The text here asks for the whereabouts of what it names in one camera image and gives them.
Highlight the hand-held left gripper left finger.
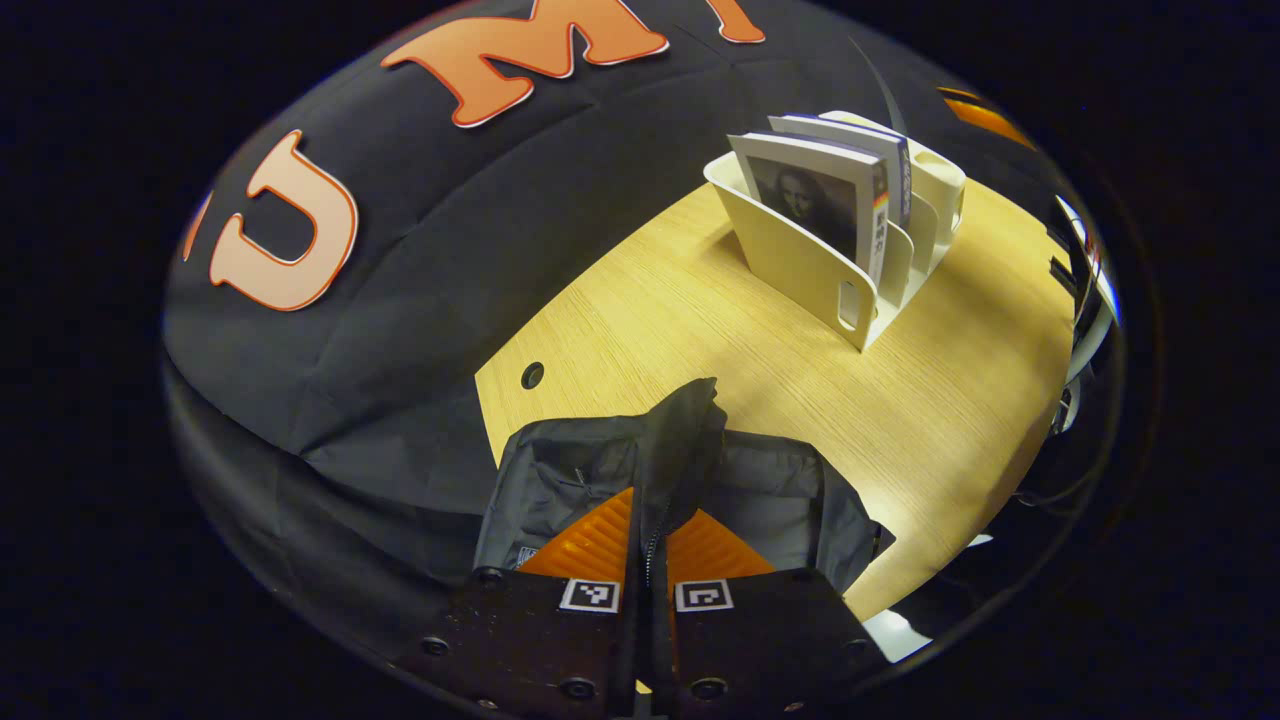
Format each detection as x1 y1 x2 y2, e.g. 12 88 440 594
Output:
398 485 643 719

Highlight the white bookshelf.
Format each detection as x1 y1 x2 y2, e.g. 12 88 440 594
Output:
703 110 967 353

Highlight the blue cover book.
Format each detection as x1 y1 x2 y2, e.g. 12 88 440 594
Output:
768 113 913 231

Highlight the grey portrait cover book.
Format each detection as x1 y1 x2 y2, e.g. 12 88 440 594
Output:
728 132 891 291

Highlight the black schoolbag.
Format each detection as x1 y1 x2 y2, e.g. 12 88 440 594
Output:
473 377 898 626

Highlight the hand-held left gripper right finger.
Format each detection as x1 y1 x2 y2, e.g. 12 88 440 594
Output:
650 508 893 719

